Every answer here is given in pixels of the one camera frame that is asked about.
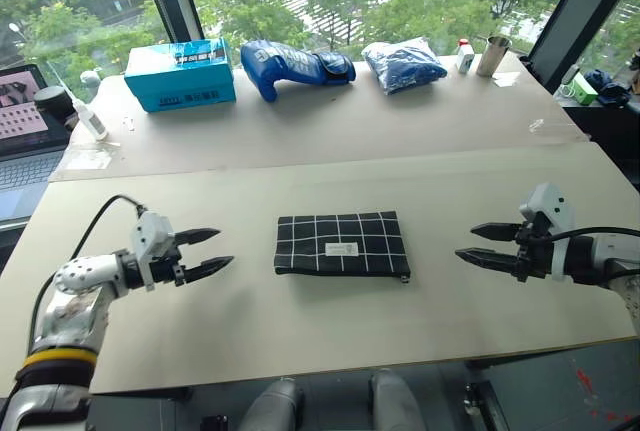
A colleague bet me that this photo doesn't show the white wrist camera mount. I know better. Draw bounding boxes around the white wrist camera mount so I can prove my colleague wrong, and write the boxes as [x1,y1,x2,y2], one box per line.
[128,210,177,293]
[517,181,577,283]

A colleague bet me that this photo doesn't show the grey rounded shape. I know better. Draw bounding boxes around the grey rounded shape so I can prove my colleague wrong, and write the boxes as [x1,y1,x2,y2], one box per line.
[368,369,427,431]

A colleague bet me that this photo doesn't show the dark rounded shape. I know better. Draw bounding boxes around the dark rounded shape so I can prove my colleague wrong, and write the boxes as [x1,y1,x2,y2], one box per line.
[238,378,306,431]

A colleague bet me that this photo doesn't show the blue cloth in plastic bag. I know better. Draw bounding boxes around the blue cloth in plastic bag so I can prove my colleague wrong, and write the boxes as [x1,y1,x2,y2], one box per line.
[360,36,449,97]

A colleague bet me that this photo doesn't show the light blue cardboard box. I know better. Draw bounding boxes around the light blue cardboard box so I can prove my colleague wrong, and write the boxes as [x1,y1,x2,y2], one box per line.
[122,37,238,114]

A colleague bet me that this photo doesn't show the small white red-capped bottle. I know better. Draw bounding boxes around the small white red-capped bottle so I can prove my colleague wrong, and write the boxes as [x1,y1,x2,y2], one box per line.
[455,38,476,75]

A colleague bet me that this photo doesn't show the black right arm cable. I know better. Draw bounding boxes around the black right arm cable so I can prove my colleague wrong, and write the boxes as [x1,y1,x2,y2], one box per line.
[527,210,640,285]

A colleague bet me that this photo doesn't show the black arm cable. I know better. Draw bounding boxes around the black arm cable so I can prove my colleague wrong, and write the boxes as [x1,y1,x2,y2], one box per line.
[527,210,640,285]
[28,194,150,355]

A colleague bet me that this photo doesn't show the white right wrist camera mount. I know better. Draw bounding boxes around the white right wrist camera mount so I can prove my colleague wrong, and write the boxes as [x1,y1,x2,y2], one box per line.
[517,181,577,283]

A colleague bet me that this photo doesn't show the metal cup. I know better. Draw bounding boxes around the metal cup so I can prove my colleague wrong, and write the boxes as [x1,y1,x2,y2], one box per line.
[475,34,513,78]

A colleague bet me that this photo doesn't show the clear plastic wrap scrap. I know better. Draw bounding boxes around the clear plastic wrap scrap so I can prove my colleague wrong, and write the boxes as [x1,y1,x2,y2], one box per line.
[528,117,577,138]

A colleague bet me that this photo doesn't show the white squeeze bottle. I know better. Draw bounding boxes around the white squeeze bottle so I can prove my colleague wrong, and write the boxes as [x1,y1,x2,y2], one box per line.
[46,62,110,143]

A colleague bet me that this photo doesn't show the blue boxing glove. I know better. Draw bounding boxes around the blue boxing glove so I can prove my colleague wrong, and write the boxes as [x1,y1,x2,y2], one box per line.
[239,39,357,103]

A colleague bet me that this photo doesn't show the black wide window frame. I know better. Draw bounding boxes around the black wide window frame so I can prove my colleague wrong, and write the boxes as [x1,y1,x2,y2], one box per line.
[526,0,640,96]

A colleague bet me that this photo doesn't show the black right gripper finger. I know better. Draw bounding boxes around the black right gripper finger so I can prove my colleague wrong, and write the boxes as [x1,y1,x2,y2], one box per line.
[454,247,522,280]
[469,221,525,243]

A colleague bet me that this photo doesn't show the black grid-pattern pouch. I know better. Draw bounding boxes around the black grid-pattern pouch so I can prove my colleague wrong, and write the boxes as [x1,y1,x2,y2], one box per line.
[273,209,413,285]

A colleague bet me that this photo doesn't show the dark blue cloth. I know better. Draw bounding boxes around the dark blue cloth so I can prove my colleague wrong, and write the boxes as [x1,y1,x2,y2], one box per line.
[583,67,633,108]

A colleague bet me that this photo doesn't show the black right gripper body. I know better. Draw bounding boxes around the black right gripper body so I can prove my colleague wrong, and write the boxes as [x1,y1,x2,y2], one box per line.
[512,212,550,284]

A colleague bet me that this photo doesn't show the clear flat plastic bag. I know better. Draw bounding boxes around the clear flat plastic bag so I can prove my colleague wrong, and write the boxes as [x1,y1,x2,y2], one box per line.
[63,142,122,173]

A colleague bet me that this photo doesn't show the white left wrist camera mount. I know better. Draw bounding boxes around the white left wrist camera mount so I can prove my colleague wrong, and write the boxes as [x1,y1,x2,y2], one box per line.
[128,210,177,293]

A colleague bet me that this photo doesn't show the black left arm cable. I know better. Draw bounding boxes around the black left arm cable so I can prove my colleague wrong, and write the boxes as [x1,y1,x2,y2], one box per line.
[28,194,150,355]

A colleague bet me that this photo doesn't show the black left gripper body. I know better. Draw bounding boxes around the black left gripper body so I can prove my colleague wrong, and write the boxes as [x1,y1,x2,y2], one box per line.
[148,234,188,289]

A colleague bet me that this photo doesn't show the green and white box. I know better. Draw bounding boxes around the green and white box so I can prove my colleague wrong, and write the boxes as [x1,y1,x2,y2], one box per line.
[565,64,600,107]

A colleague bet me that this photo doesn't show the grey laptop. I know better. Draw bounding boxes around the grey laptop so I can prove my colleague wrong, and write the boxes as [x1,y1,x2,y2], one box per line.
[0,63,72,225]

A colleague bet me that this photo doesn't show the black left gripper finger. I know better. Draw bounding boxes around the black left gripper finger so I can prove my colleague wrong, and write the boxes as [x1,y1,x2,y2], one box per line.
[172,227,223,251]
[182,255,236,285]

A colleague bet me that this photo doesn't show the black round speaker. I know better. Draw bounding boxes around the black round speaker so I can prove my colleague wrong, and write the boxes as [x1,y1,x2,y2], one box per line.
[32,86,77,128]

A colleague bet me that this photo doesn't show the black side table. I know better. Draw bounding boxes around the black side table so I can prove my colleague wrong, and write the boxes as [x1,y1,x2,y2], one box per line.
[559,93,640,167]

